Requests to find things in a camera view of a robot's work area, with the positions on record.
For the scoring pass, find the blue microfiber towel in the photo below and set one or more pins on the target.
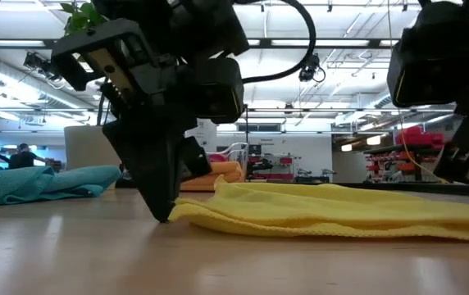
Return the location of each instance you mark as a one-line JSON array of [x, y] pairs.
[[33, 184]]

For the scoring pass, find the white plant pot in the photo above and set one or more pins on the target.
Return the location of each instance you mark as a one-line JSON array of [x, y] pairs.
[[83, 147]]

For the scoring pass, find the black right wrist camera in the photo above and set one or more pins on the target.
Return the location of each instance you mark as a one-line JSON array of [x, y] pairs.
[[431, 57]]

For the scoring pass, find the clear plastic bin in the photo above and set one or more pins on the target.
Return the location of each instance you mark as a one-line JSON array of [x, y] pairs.
[[238, 149]]

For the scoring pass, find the white cylindrical appliance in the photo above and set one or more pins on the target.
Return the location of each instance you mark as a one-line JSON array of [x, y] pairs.
[[206, 131]]

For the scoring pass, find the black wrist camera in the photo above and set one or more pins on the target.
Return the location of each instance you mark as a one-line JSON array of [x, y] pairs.
[[431, 57], [218, 90]]

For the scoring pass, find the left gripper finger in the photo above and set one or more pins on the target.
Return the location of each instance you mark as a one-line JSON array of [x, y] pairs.
[[191, 160], [152, 164]]

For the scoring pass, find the yellow microfiber towel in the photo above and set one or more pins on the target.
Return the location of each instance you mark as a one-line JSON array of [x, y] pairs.
[[320, 213]]

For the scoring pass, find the black aluminium table frame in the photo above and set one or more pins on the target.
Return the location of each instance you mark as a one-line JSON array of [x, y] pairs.
[[402, 187]]

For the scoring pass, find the shelf with red bins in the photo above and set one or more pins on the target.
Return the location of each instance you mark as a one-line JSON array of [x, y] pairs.
[[419, 137]]

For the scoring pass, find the black background robot arm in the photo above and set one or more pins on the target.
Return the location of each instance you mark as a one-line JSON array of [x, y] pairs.
[[259, 165]]

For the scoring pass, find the long ceiling light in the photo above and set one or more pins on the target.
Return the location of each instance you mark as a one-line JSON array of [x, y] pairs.
[[253, 42], [320, 42]]

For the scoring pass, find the black ceiling camera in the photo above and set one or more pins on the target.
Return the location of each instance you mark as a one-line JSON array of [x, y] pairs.
[[33, 61], [309, 67]]

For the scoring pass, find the person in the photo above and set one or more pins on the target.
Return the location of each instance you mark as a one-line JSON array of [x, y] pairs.
[[23, 157]]

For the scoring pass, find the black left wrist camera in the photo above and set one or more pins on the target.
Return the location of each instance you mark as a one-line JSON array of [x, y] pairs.
[[218, 90]]

